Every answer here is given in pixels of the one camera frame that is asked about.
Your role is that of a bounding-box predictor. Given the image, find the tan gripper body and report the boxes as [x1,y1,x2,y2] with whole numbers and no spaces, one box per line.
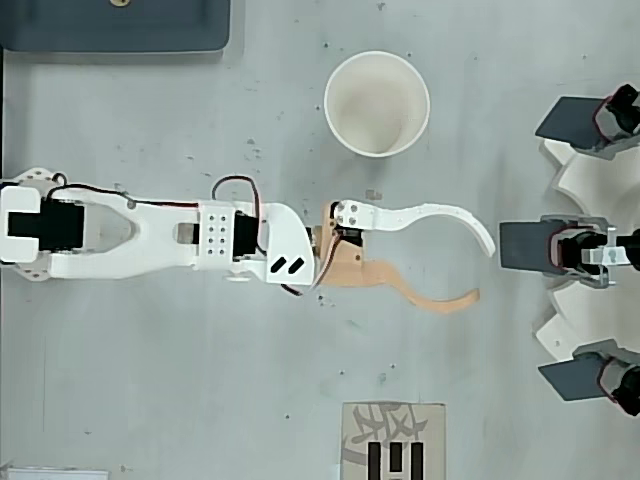
[310,200,389,290]

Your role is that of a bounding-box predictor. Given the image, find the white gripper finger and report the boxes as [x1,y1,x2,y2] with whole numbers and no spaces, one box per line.
[333,199,496,259]

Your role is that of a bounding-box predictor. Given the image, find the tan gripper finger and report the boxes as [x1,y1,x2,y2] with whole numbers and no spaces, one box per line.
[383,258,482,317]

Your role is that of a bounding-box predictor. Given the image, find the paper cup white inside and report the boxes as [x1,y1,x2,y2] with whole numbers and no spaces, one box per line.
[323,49,431,159]

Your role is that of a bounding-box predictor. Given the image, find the dark grey flat paddle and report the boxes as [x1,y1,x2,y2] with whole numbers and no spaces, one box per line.
[534,96,609,151]
[498,221,552,274]
[537,352,609,403]

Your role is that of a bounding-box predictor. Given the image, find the grey card with black print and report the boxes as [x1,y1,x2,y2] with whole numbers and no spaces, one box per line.
[341,401,448,480]

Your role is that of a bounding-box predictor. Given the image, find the white star-shaped fixture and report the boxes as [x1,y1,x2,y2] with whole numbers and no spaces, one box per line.
[532,137,640,371]

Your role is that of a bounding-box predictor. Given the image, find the dark blue grey tray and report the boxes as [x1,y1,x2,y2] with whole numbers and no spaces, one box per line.
[0,0,232,53]

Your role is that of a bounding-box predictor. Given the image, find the red black wrist cable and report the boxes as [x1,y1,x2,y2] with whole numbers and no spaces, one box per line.
[279,219,347,299]

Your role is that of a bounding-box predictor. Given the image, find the red black looped cable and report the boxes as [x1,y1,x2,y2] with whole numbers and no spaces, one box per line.
[211,174,265,236]

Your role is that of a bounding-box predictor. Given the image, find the grey servo unit metal bracket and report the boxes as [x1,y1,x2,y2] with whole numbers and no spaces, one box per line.
[539,214,640,290]

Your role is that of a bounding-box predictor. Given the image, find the red black straight cable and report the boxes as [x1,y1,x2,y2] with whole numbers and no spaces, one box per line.
[49,172,201,209]

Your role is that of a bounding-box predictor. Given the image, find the white perforated base plate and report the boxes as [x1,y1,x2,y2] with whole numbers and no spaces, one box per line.
[0,167,69,284]

